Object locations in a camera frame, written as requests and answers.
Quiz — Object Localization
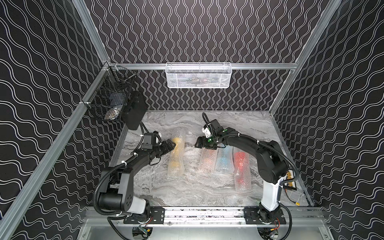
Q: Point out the yellow wine glass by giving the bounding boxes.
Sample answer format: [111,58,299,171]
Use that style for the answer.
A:
[168,137,185,172]

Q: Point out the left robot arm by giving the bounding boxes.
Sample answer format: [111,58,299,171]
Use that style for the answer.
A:
[93,139,176,216]

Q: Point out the wrapped orange wine glass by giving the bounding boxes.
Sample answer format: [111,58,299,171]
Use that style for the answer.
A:
[198,149,218,173]

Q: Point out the wrapped blue wine glass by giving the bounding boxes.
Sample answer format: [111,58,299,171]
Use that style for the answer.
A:
[215,146,234,174]

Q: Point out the wrapped red wine glass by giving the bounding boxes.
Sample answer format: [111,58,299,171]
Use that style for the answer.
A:
[233,148,252,193]

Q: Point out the black box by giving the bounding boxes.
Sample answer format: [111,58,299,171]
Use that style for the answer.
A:
[121,91,148,130]

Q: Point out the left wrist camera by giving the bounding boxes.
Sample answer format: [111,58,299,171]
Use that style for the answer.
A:
[142,131,162,150]

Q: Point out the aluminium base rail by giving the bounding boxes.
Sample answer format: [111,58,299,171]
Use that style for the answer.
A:
[83,206,326,228]

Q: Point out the black wire basket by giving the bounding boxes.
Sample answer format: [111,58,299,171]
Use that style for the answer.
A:
[85,65,138,122]

